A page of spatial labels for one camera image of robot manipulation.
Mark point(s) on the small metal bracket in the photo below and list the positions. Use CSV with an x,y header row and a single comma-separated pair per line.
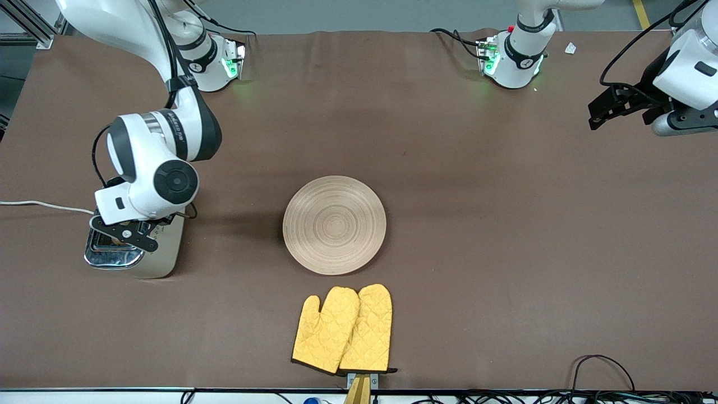
x,y
374,380

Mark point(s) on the chrome two-slot toaster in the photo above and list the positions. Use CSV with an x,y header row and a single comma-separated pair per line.
x,y
165,255

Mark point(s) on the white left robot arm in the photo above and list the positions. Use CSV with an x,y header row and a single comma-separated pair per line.
x,y
524,56

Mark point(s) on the round wooden plate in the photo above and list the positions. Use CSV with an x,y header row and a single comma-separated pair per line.
x,y
334,224

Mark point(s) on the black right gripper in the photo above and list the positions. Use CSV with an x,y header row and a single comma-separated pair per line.
x,y
147,226

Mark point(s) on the wooden stick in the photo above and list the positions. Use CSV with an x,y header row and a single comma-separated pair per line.
x,y
358,395

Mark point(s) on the yellow quilted oven mitt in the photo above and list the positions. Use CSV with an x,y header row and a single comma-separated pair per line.
x,y
370,331
322,336

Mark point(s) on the brown table cover sheet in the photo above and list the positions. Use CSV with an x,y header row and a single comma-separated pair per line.
x,y
505,308

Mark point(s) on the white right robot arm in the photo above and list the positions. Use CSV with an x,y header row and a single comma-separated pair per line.
x,y
146,163

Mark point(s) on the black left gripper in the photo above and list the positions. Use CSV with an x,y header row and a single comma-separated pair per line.
x,y
643,94

